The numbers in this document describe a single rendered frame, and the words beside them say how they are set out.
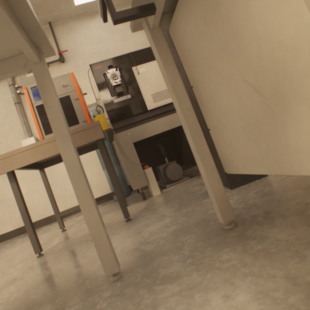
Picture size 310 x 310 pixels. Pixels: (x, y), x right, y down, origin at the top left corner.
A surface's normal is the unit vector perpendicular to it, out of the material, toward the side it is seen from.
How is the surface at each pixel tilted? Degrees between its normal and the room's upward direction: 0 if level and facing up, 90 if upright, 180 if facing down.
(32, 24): 180
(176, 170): 90
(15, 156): 90
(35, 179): 90
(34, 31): 180
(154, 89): 90
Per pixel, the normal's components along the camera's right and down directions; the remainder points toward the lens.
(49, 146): 0.13, -0.10
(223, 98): -0.93, 0.34
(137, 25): 0.36, 0.93
